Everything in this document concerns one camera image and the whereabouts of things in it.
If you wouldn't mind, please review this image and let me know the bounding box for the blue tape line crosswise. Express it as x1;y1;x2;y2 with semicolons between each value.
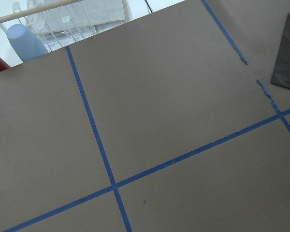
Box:
6;115;280;232

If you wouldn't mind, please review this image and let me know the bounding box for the wooden dowel rod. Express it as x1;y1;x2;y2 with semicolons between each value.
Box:
0;0;79;23

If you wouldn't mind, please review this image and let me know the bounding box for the clear wire rack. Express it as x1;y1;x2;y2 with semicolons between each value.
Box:
0;0;97;52

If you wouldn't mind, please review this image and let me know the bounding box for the light blue plastic cup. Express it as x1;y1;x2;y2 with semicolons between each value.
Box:
6;24;48;62

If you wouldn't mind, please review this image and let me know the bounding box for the blue tape line lengthwise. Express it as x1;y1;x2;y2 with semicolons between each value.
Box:
66;46;132;232

